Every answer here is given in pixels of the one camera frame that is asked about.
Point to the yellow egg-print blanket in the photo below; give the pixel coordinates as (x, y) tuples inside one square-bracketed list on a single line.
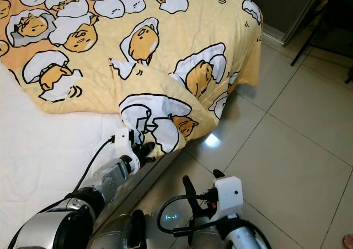
[(171, 17)]

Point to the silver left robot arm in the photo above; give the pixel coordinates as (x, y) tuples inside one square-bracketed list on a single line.
[(116, 174)]

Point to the silver right robot leg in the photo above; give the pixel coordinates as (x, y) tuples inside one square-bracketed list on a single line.
[(198, 239)]

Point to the silver robot leg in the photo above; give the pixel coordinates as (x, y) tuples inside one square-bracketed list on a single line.
[(198, 239), (121, 232)]

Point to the silver left robot leg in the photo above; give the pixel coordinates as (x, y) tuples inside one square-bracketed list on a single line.
[(121, 232)]

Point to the white quilted mattress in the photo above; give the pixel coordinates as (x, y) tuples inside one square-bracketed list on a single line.
[(44, 150)]

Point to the dark wardrobe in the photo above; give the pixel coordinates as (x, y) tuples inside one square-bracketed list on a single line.
[(281, 6)]

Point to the black metal stand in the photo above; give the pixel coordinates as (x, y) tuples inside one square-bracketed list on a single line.
[(339, 12)]

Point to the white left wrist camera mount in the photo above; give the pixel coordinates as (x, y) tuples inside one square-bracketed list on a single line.
[(124, 141)]

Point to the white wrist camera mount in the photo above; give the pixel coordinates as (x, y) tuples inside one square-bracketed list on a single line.
[(230, 196), (124, 141)]

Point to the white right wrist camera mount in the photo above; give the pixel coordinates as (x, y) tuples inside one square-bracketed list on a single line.
[(230, 196)]

